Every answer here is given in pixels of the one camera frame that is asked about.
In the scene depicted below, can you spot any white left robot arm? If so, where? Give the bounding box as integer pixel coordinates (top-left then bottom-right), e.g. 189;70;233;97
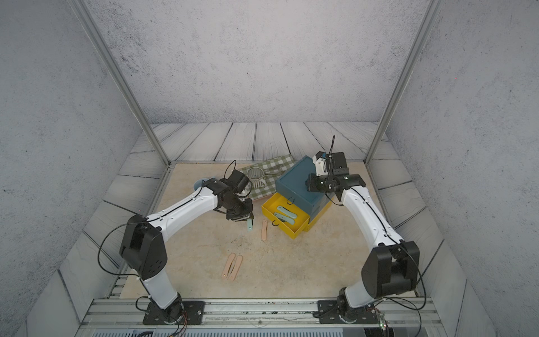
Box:
119;176;253;311

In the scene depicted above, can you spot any light blue mug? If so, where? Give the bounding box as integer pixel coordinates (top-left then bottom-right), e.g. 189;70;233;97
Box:
193;178;208;191

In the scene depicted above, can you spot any green striped ceramic cup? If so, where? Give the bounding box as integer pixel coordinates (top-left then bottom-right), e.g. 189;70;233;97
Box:
246;167;267;189

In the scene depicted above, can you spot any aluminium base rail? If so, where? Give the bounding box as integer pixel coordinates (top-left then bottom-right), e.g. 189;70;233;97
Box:
77;298;446;336

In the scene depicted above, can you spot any green checkered cloth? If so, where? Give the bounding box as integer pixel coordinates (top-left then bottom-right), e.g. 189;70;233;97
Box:
239;154;295;200

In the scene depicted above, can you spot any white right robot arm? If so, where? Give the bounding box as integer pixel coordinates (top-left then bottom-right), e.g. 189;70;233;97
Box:
305;174;420;322

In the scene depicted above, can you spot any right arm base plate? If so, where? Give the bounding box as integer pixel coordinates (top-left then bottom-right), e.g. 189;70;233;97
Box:
312;300;379;324

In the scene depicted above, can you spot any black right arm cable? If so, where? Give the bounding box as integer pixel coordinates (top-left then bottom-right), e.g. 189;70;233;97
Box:
323;134;428;337

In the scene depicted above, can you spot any aluminium frame post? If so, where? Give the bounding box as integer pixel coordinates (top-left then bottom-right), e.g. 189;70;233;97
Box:
364;0;443;167
68;0;171;168

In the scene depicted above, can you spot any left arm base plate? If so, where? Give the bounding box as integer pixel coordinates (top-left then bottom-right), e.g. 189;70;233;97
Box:
143;300;206;327

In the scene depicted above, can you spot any aluminium frame post right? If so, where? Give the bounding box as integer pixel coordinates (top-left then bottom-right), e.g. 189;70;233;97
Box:
364;0;443;167

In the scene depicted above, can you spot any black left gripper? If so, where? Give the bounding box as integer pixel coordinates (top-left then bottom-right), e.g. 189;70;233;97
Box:
223;194;258;222

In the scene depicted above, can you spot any aluminium frame post left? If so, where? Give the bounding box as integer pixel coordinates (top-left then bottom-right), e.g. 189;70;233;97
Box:
68;0;171;168

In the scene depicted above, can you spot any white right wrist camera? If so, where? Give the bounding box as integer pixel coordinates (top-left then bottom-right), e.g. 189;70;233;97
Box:
312;151;328;176

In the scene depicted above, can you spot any teal drawer cabinet box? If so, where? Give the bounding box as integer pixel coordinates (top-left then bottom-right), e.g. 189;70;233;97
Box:
275;156;328;218

